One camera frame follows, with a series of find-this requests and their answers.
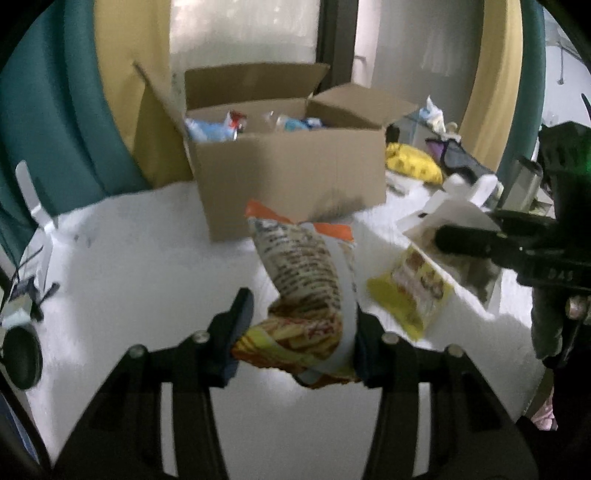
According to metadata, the small beige cracker pack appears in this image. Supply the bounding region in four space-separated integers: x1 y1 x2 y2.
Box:
397 197 501 308

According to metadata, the yellow small snack bag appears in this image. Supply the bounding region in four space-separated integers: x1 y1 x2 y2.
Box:
367 245 453 341

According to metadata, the orange cracker snack pack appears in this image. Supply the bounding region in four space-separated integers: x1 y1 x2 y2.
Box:
231 200 359 388

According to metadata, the blue sea salt cracker pack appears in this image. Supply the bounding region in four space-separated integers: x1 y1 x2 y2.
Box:
276 115 325 132

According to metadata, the white red cartoon snack bag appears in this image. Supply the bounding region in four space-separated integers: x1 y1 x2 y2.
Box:
225 110 247 134

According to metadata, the stainless steel thermos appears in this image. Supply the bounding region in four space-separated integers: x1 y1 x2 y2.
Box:
500 157 543 213

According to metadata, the white plastic appliance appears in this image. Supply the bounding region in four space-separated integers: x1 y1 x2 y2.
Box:
443 173 501 207

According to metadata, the dark bag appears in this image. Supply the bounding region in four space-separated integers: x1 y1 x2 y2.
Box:
425 138 494 185

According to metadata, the teal curtain right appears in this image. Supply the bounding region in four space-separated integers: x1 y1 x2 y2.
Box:
497 1 546 187

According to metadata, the teal curtain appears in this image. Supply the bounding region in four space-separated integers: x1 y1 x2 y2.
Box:
1 1 148 262
497 1 546 187

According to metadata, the yellow curtain right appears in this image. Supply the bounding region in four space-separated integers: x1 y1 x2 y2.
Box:
460 0 523 171

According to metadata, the yellow curtain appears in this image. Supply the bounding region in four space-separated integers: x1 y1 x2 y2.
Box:
460 0 523 171
91 0 174 153

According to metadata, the crumpled white plastic bag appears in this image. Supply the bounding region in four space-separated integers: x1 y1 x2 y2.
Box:
419 96 462 142

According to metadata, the white router antenna device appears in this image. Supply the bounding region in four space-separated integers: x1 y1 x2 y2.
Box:
15 160 56 293

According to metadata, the brown cardboard box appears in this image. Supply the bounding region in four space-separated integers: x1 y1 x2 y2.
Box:
134 63 418 242

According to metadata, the teal curtain left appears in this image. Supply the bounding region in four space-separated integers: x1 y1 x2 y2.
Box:
1 1 148 262

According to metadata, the yellow curtain left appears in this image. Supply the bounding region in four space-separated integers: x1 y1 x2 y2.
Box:
91 0 174 153

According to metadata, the black window frame post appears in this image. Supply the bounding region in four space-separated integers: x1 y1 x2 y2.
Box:
315 0 359 93

